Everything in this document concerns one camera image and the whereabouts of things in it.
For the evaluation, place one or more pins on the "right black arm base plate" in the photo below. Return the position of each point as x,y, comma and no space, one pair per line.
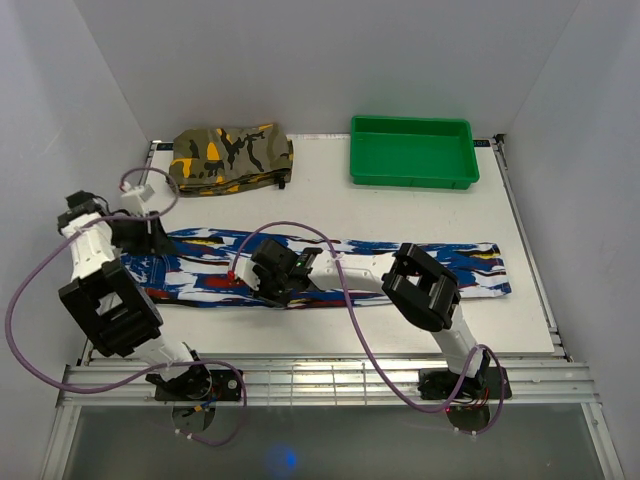
438,385

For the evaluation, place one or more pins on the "folded camouflage trousers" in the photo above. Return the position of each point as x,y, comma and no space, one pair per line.
225,160

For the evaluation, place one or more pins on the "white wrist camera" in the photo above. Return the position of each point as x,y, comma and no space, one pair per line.
242,270
135,199

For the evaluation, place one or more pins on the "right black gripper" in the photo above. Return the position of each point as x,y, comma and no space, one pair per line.
262,294

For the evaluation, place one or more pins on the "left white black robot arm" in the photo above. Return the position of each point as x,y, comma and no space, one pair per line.
107,303

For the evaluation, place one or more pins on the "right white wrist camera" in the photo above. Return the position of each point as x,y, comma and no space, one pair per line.
242,270

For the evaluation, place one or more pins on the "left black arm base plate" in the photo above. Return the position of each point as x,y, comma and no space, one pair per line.
197,386

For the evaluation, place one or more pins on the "green plastic tray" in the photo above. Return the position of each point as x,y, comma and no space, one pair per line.
432,153

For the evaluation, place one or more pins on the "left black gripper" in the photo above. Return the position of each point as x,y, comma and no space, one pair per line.
155,243

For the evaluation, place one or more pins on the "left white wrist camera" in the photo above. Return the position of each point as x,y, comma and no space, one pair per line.
135,199

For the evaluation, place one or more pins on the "blue white red patterned trousers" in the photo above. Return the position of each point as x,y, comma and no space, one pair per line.
197,275

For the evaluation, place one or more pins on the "aluminium table edge rail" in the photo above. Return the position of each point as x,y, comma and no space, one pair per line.
350,382

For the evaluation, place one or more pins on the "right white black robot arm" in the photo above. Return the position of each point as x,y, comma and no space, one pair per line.
424,291

